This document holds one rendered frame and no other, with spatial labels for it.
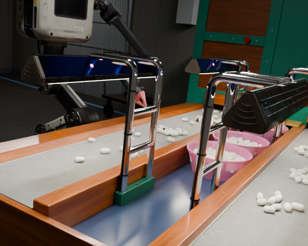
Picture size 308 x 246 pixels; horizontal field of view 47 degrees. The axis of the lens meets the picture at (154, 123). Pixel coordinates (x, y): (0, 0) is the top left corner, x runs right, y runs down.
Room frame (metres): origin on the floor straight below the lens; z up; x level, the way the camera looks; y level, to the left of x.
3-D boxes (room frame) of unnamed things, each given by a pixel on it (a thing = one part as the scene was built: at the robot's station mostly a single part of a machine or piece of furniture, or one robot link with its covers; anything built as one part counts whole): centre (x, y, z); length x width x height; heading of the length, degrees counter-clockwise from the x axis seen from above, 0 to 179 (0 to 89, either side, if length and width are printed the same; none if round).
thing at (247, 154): (1.40, -0.28, 0.72); 0.27 x 0.27 x 0.10
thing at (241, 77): (0.93, -0.24, 0.90); 0.20 x 0.19 x 0.45; 150
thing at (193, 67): (2.02, -0.31, 1.08); 0.62 x 0.08 x 0.07; 150
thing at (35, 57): (1.18, 0.17, 1.08); 0.62 x 0.08 x 0.07; 150
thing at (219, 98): (2.43, -0.47, 0.83); 0.30 x 0.06 x 0.07; 60
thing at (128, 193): (1.13, 0.11, 0.90); 0.20 x 0.19 x 0.45; 150
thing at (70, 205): (1.58, -0.19, 0.71); 1.81 x 0.05 x 0.11; 150
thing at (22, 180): (1.67, -0.04, 0.73); 1.81 x 0.30 x 0.02; 150
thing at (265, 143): (1.65, -0.42, 0.72); 0.27 x 0.27 x 0.10
